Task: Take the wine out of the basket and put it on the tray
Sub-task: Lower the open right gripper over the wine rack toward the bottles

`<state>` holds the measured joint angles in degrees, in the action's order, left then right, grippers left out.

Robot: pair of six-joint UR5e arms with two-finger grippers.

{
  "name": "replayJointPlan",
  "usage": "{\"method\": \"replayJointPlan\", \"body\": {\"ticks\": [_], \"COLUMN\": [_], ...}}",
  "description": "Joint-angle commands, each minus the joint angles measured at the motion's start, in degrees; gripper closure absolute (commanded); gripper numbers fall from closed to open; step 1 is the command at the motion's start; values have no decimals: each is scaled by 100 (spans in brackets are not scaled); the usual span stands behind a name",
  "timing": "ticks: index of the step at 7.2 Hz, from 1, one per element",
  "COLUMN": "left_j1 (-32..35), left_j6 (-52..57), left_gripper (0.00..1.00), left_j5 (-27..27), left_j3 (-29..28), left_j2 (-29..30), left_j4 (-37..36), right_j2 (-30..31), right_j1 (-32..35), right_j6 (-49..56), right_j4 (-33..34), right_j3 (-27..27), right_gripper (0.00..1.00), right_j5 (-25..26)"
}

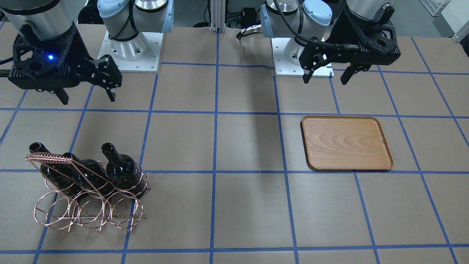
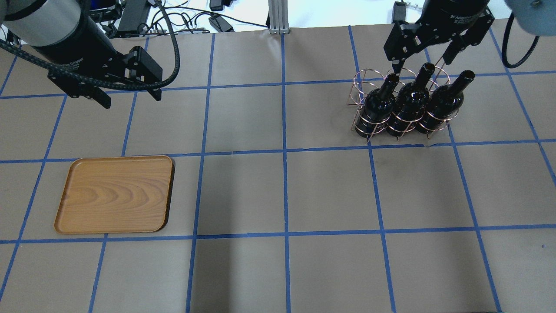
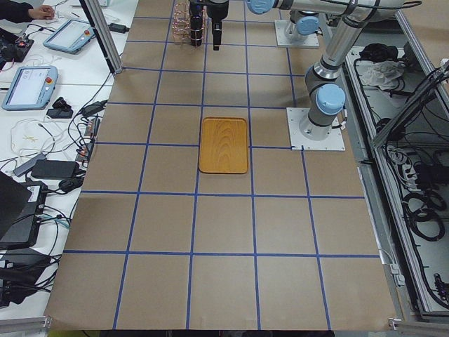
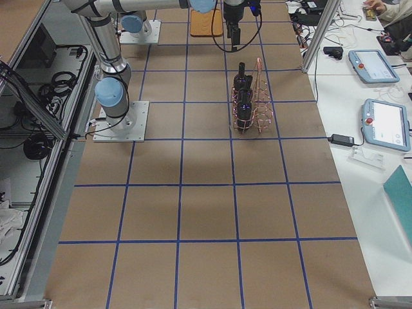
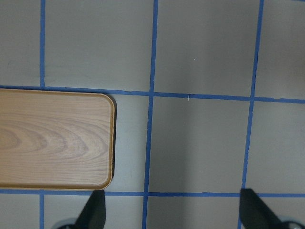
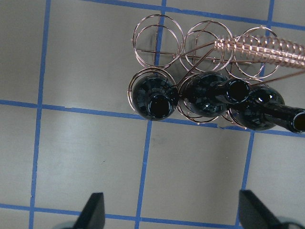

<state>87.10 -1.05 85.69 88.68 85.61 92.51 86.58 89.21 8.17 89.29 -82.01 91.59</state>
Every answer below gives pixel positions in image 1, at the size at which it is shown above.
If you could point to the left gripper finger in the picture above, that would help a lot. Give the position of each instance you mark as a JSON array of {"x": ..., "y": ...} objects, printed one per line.
[
  {"x": 351, "y": 70},
  {"x": 307, "y": 76}
]

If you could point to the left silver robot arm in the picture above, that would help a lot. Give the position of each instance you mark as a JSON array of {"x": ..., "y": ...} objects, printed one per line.
[{"x": 301, "y": 22}]

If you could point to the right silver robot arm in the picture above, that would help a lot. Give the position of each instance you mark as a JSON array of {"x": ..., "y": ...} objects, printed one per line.
[{"x": 124, "y": 20}]

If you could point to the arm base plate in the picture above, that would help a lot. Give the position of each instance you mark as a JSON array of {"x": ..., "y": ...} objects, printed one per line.
[
  {"x": 141, "y": 54},
  {"x": 286, "y": 57}
]

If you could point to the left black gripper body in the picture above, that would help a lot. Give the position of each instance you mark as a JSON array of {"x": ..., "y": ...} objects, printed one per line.
[{"x": 339, "y": 32}]

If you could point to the aluminium frame post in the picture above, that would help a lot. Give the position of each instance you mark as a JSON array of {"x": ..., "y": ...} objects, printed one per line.
[{"x": 218, "y": 9}]

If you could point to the dark wine bottle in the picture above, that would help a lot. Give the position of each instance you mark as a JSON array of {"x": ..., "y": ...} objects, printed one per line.
[
  {"x": 125, "y": 174},
  {"x": 60, "y": 176},
  {"x": 90, "y": 175}
]

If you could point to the copper wire bottle basket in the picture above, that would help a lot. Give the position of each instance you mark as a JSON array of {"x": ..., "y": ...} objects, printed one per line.
[{"x": 93, "y": 212}]

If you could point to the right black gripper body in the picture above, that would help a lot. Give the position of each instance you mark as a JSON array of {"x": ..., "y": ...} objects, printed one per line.
[{"x": 81, "y": 50}]

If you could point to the wooden tray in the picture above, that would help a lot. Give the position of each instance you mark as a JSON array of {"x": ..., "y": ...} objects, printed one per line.
[{"x": 345, "y": 143}]

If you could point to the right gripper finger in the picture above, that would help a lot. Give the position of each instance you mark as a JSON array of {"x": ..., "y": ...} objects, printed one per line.
[
  {"x": 62, "y": 96},
  {"x": 111, "y": 93}
]

